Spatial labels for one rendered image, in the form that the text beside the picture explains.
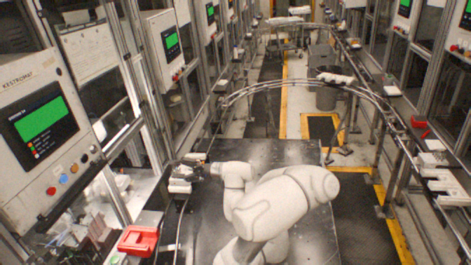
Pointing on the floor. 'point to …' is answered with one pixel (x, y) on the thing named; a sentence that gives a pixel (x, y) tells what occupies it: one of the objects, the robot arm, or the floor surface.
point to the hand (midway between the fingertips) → (174, 169)
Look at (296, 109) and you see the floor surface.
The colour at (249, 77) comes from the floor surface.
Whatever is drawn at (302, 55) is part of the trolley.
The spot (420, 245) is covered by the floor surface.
